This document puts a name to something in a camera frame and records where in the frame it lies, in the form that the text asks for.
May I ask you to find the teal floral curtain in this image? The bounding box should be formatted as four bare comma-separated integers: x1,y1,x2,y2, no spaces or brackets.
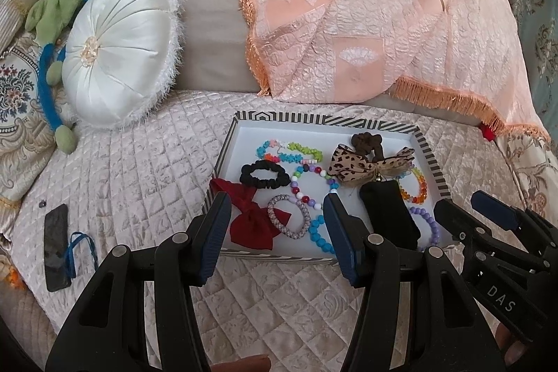
501,0,558,120

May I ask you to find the blue lanyard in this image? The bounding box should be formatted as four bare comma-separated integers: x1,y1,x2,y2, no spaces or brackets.
65,231,99,279

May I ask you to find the white round satin cushion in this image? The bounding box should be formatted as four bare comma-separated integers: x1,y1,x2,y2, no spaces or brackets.
61,0,184,131

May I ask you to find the red fabric bow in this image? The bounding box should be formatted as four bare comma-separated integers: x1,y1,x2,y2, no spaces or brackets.
209,178,292,251

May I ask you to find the person's right hand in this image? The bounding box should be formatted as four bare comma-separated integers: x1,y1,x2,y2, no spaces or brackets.
495,317,530,372

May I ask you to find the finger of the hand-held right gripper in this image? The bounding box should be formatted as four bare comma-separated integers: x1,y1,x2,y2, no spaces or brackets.
433,198,494,269
472,190,555,265

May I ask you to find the colourful loom band bracelet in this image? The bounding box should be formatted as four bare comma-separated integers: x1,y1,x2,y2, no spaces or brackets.
255,139,324,166

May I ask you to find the black smartphone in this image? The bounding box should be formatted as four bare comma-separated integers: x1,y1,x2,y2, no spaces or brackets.
44,203,71,293

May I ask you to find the green and blue plush toy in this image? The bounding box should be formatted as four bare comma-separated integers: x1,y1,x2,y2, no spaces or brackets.
24,0,92,155

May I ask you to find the person's left hand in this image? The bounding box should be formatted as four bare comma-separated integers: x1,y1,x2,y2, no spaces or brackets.
209,355,272,372

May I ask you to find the beige floral fabric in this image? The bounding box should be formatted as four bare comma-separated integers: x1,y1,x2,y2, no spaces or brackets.
497,132,558,225

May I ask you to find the orange tassel trim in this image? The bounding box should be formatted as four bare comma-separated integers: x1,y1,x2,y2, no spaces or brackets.
0,254,27,290

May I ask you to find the black velvet hair clip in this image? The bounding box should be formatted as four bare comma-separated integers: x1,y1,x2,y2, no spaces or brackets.
359,179,422,251

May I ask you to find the woven braided bracelet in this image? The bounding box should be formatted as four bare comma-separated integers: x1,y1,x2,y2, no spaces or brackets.
267,194,311,240

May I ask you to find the peach fringed blanket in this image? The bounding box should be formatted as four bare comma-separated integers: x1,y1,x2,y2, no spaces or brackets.
235,0,551,144

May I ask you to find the multicolour round bead bracelet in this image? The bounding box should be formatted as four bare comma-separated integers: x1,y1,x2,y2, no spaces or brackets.
291,163,341,211

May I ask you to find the rainbow crystal bead bracelet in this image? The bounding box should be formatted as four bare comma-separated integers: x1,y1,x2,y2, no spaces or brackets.
398,167,428,205

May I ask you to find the purple bead bracelet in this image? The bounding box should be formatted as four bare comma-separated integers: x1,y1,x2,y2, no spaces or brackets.
410,206,441,248

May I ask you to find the leopard print bow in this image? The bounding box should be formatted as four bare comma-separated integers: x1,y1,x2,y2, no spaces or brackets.
328,143,415,185

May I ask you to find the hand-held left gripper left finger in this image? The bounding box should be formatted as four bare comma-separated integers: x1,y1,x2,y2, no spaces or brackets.
45,191,233,372

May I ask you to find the brown scrunchie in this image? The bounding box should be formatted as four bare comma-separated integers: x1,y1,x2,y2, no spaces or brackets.
351,132,386,161

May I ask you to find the black scrunchie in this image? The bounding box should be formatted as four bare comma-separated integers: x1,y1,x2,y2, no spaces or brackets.
240,160,292,190

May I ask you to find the striped cardboard box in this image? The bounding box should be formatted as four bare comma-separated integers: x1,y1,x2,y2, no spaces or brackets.
203,111,452,266

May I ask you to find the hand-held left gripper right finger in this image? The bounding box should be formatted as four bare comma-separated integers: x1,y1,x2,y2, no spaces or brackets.
323,193,507,372

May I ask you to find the beige quilted bedspread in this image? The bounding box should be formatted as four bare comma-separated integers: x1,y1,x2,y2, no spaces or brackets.
0,86,524,372

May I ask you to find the turquoise bead bracelet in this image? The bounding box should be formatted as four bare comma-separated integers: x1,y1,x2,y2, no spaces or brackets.
310,217,338,257

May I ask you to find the floral embroidered cushion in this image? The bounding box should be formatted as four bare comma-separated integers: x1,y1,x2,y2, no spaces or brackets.
0,32,79,242

